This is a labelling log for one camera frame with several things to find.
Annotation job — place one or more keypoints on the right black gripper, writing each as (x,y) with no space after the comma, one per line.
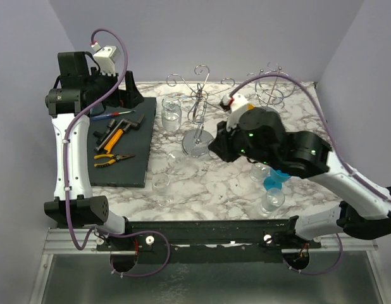
(219,145)

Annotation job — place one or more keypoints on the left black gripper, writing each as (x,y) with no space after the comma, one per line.
(132,95)

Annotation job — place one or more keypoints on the clear wine glass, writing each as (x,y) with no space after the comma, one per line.
(259,172)
(271,201)
(178,160)
(171,114)
(161,187)

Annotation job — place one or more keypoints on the chrome swirl wine glass rack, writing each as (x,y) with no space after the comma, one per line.
(194,139)

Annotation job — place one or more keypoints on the dark grey box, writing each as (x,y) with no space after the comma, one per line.
(137,143)

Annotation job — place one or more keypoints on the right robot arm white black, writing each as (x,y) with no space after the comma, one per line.
(360,214)

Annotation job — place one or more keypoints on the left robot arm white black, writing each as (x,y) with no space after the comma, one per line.
(74,204)

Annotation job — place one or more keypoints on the blue plastic wine glass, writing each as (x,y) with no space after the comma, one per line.
(275,180)

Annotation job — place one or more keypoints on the small dark socket tool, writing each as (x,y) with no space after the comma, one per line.
(111,124)

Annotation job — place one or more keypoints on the grey orange hand tool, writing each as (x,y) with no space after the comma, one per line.
(114,136)

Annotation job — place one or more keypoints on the blue handled screwdriver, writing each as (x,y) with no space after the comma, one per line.
(111,115)

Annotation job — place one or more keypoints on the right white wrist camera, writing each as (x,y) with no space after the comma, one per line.
(236,105)

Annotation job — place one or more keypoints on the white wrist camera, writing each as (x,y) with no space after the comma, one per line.
(106,58)
(236,105)

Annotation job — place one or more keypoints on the chrome spiral wire rack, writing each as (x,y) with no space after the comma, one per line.
(273,92)

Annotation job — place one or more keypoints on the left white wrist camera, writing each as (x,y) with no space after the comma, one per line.
(106,58)

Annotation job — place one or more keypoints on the yellow handled pliers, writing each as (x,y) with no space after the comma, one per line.
(111,159)

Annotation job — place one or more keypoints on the aluminium mounting rail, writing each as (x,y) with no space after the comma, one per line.
(58,241)

